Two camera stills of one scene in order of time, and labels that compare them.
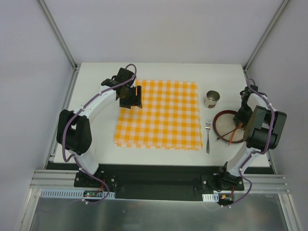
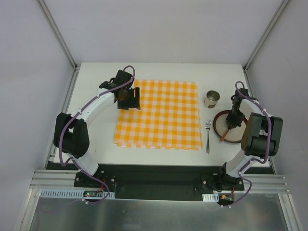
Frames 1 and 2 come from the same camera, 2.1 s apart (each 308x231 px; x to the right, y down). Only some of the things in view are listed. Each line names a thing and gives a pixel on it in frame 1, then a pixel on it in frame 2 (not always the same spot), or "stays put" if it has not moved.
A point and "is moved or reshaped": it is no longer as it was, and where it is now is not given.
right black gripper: x=239 y=121 to x=232 y=121
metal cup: x=211 y=98 stays put
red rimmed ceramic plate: x=224 y=123 stays put
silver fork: x=208 y=126 stays put
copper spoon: x=228 y=133 is moved or reshaped
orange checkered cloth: x=169 y=118 stays put
